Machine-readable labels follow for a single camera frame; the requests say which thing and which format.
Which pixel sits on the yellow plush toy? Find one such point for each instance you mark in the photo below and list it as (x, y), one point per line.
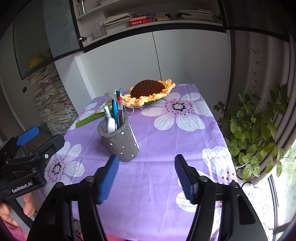
(36, 60)

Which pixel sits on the white eraser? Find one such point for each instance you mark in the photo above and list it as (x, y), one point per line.
(111, 125)

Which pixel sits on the sunflower gift card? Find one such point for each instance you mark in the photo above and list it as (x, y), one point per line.
(102, 108)

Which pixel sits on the crochet sunflower head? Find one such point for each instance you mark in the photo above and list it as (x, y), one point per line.
(148, 90)

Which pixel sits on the green crochet stem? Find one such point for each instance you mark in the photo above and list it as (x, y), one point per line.
(89, 119)

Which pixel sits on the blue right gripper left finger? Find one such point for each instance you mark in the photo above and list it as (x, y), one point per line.
(105, 178)

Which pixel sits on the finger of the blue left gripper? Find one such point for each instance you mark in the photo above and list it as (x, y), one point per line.
(27, 136)

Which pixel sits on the person's left hand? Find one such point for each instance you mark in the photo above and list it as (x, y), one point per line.
(19, 212)

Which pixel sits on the glass cabinet door left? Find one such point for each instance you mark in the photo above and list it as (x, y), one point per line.
(45, 27)

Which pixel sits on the red book stack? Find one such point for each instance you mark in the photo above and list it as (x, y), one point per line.
(140, 20)

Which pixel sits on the tall stack of books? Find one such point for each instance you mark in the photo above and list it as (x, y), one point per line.
(51, 100)

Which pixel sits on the purple floral tablecloth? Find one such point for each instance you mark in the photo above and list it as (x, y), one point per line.
(146, 201)

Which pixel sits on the green potted plant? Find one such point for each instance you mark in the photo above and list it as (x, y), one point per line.
(259, 133)

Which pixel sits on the blue pen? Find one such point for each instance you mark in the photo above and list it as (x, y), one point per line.
(115, 112)

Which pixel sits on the orange highlighter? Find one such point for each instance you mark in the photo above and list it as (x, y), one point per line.
(104, 127)

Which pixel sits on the red capped clear pen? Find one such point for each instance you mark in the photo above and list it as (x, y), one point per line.
(120, 111)

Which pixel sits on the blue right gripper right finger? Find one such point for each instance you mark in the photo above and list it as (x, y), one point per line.
(188, 177)

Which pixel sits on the white bookshelf cabinet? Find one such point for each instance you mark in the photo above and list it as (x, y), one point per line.
(192, 52)

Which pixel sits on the grey dotted pen holder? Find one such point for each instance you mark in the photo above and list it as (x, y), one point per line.
(122, 142)

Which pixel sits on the white correction pen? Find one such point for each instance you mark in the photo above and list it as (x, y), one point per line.
(107, 111)

